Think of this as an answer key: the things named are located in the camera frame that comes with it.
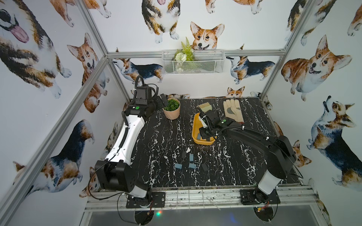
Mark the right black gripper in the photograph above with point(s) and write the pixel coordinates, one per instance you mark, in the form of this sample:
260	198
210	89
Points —
202	133

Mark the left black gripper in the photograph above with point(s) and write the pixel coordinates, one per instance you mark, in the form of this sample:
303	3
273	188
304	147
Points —
160	101

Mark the black eraser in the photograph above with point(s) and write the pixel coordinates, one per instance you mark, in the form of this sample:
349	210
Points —
204	167

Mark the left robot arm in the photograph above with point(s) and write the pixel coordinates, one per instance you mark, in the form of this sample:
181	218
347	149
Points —
115	173

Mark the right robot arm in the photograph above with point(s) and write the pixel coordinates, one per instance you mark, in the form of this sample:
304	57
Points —
278	151

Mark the yellow storage box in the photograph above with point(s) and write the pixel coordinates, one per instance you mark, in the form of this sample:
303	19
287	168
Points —
200	127

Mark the blue grey eraser upright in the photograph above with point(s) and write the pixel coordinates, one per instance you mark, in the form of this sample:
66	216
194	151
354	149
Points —
191	157

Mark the yellow green sponge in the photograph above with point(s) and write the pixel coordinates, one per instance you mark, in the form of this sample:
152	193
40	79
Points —
205	107

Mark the beige work glove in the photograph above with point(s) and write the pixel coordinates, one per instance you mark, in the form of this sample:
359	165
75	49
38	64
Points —
232	110

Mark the pink pot with green plant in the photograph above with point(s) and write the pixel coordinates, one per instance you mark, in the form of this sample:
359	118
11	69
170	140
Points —
172	110

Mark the artificial fern with white flower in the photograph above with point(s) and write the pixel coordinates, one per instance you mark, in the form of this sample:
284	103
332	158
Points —
184	57

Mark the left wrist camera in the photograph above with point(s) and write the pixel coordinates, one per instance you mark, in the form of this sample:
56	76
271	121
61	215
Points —
144	92

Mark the white wire wall basket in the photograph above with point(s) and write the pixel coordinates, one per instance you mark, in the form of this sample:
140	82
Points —
206	62

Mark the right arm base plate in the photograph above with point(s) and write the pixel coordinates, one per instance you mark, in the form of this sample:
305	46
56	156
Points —
257	197

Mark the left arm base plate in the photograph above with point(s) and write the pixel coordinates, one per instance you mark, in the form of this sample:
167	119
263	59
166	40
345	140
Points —
152	200

